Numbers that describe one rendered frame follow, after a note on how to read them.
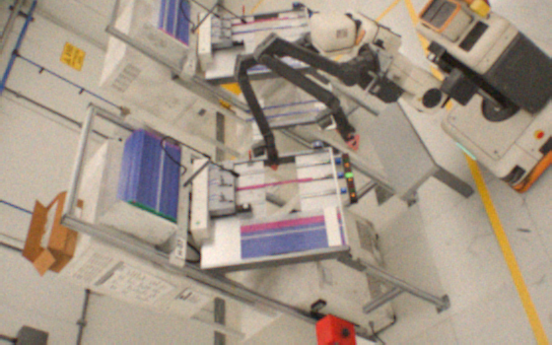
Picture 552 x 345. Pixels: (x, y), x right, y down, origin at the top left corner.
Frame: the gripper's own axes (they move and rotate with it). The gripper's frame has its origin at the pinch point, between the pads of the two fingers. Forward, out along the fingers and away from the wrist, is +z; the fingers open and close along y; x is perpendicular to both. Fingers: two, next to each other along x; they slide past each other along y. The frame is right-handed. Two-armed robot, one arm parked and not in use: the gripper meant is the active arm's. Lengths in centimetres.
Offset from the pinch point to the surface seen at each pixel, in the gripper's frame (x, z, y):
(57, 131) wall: -173, 74, -137
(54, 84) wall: -181, 68, -188
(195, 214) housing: -41, -9, 31
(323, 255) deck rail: 19, -1, 60
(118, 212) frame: -70, -39, 47
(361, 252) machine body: 41, 56, 24
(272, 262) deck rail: -5, -1, 60
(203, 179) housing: -37.7, -7.5, 7.4
